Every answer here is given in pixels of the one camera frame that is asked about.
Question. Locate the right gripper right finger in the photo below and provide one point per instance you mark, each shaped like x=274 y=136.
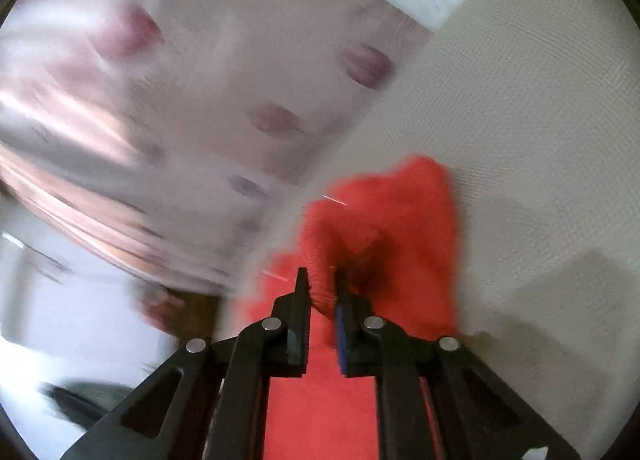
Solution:
x=435 y=399

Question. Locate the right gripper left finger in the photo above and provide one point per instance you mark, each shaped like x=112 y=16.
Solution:
x=208 y=400

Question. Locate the red knit sweater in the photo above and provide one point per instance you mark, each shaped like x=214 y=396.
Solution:
x=396 y=235

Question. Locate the leaf patterned curtain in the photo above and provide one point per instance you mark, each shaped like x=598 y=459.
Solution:
x=166 y=135

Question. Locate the beige woven table cloth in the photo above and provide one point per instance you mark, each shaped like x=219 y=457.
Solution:
x=533 y=106

